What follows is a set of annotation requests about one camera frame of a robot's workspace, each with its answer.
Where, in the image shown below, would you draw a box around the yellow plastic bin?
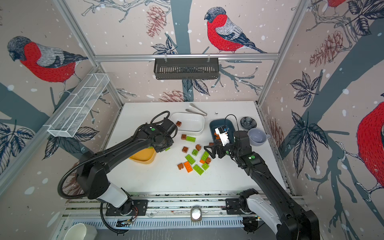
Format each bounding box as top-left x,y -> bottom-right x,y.
129,147 -> 157,165

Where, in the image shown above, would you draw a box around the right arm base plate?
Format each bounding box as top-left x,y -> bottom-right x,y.
222,198 -> 256,215

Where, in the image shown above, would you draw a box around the orange 2x4 lego bottom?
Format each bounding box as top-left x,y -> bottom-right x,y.
184,162 -> 193,173

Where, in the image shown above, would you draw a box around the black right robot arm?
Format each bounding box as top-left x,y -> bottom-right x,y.
204,126 -> 321,240

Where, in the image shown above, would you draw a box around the green 2x2 lego bottom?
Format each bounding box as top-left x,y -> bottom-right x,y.
202,163 -> 210,171

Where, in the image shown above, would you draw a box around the green 2x4 lego bottom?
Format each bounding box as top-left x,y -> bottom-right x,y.
193,164 -> 204,176

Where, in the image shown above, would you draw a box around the green 2x3 lego top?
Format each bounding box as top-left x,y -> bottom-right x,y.
186,136 -> 196,143

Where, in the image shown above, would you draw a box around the black hanging wire basket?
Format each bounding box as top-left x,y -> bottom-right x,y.
154,58 -> 220,80

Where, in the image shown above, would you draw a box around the green 2x4 lego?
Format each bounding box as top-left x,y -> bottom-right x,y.
193,164 -> 204,176
185,155 -> 196,165

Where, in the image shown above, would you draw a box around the green 2x2 lego centre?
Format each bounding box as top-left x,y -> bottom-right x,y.
192,149 -> 199,156

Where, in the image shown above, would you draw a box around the green 2x3 lego on orange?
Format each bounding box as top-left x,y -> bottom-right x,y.
201,151 -> 210,162

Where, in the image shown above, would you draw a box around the dark patterned ceramic bowl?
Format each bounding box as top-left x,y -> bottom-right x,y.
240,117 -> 257,131

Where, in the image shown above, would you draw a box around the lavender plastic bowl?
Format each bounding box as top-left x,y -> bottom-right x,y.
248,128 -> 271,147

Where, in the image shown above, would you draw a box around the white wire mesh shelf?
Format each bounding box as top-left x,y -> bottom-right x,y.
48,73 -> 110,138

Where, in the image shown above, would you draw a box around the round silver button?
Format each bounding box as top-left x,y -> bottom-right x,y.
190,208 -> 203,222

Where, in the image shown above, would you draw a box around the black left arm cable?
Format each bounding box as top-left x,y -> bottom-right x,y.
57,161 -> 133,235

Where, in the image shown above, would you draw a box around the green 2x4 lego centre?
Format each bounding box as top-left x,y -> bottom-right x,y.
185,155 -> 196,165

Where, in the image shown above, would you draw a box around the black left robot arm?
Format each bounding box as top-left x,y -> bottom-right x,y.
77,118 -> 178,215

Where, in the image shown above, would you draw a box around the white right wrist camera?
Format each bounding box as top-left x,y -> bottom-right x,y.
215,126 -> 230,146

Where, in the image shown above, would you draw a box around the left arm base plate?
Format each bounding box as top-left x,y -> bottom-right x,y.
106,199 -> 149,217

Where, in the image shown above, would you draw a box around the green 2x2 lego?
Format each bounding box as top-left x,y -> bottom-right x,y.
202,163 -> 210,171
192,149 -> 199,156

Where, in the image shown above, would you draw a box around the metal tongs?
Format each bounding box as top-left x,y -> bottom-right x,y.
185,103 -> 208,117

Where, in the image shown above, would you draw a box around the teal plastic bin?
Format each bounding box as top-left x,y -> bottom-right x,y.
209,119 -> 236,143

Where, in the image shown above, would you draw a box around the white plastic bin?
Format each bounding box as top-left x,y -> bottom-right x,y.
170,113 -> 205,136

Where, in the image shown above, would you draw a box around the white bowl bottom left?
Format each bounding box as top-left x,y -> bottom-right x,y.
64,223 -> 98,240

